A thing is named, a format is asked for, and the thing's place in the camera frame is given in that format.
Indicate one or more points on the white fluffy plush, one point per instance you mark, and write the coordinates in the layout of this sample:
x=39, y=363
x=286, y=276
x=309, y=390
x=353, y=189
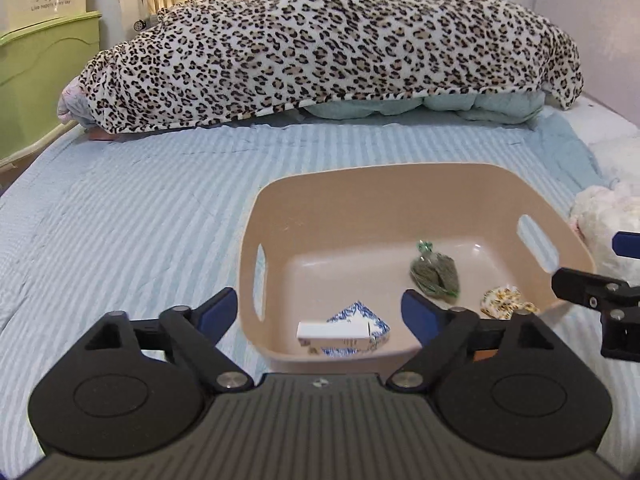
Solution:
x=607, y=225

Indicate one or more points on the leopard print blanket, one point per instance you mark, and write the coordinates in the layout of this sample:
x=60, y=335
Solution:
x=325, y=45

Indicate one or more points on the pink cloth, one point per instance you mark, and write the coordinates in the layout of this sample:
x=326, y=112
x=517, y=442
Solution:
x=70, y=105

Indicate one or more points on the green dried herb bag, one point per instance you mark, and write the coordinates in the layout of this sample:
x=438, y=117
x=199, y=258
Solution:
x=434, y=274

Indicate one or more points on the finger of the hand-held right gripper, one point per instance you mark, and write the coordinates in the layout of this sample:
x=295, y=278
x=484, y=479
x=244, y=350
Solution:
x=590, y=290
x=629, y=244

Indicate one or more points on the blue white patterned packet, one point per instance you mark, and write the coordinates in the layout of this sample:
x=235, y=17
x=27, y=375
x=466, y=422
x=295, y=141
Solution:
x=361, y=314

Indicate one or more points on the light green quilt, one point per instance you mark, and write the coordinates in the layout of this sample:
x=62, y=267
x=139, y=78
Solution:
x=425, y=106

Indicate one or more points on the beige plastic basket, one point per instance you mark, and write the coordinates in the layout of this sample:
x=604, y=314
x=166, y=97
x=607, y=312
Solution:
x=360, y=225

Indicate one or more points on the small white box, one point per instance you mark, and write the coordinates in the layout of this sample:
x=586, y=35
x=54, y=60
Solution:
x=334, y=334

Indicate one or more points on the white mattress pad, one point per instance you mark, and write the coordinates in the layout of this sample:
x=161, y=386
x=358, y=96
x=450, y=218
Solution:
x=600, y=120

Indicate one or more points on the floral fabric scrunchie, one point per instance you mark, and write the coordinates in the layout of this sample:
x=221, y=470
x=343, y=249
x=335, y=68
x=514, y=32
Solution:
x=505, y=302

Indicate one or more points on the blue striped bed sheet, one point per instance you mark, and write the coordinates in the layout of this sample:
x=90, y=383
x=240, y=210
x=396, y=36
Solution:
x=125, y=220

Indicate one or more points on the green wooden cabinet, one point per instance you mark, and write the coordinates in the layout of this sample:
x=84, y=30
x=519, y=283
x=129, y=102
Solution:
x=30, y=85

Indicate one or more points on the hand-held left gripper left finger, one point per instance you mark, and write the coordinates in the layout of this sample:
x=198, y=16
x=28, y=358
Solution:
x=220, y=311

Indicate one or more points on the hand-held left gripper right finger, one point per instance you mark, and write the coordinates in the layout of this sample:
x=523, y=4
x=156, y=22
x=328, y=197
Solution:
x=417, y=312

